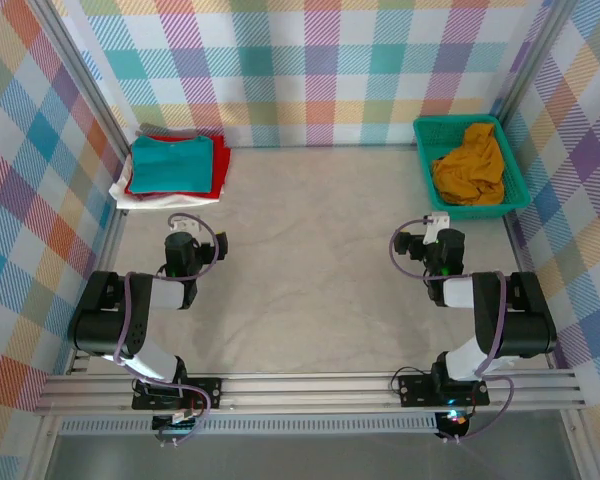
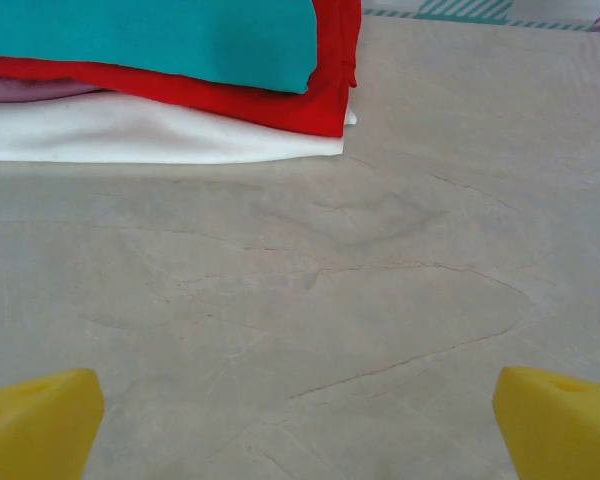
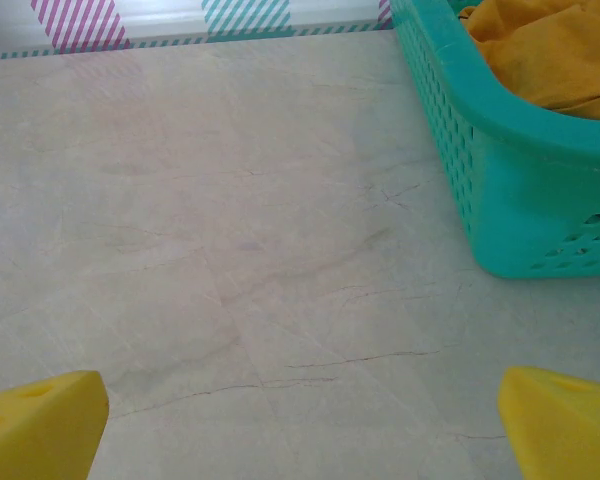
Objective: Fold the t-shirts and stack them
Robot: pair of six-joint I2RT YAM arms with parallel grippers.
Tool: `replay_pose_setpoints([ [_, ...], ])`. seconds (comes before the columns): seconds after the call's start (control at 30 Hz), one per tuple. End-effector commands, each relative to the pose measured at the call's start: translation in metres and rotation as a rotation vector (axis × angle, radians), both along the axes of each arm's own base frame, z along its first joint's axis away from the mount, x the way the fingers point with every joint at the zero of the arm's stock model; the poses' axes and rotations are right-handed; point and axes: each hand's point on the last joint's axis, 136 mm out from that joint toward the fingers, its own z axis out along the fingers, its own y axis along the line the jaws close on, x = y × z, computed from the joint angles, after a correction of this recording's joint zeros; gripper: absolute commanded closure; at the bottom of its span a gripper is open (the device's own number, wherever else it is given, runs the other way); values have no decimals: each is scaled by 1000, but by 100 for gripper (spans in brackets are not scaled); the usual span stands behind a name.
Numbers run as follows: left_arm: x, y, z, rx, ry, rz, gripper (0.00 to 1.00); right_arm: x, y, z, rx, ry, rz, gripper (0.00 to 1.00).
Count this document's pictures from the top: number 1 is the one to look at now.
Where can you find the yellow printed t-shirt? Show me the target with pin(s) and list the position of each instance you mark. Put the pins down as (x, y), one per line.
(467, 170)

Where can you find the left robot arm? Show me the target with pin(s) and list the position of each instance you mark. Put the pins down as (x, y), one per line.
(100, 310)

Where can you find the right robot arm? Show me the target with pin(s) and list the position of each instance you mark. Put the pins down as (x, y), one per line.
(530, 310)

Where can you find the stack of folded shirts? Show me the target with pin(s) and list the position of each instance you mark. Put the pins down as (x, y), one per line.
(222, 165)

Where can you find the white folded t-shirt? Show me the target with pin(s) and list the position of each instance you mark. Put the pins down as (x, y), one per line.
(150, 202)

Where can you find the teal folded t-shirt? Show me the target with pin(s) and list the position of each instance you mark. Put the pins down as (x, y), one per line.
(170, 165)

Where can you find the teal plastic mesh basket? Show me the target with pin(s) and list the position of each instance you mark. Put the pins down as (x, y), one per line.
(430, 135)

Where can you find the grey folded t-shirt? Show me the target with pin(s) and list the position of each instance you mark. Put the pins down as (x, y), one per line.
(170, 130)

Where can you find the small black electronics board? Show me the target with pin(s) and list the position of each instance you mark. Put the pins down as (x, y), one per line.
(165, 424)
(455, 425)

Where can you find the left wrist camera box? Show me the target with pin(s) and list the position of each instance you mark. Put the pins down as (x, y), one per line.
(187, 224)

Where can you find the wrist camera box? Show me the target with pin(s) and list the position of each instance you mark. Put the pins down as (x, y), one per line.
(437, 222)
(187, 224)

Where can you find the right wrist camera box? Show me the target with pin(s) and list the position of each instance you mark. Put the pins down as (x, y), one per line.
(437, 222)

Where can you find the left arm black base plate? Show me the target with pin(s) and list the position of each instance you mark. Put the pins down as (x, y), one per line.
(210, 390)

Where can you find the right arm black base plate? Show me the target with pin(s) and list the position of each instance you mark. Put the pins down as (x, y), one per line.
(415, 390)

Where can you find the aluminium mounting rail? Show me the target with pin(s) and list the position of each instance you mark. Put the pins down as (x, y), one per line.
(305, 390)

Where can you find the aluminium frame post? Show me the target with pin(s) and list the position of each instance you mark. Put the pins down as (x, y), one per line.
(530, 55)
(80, 65)

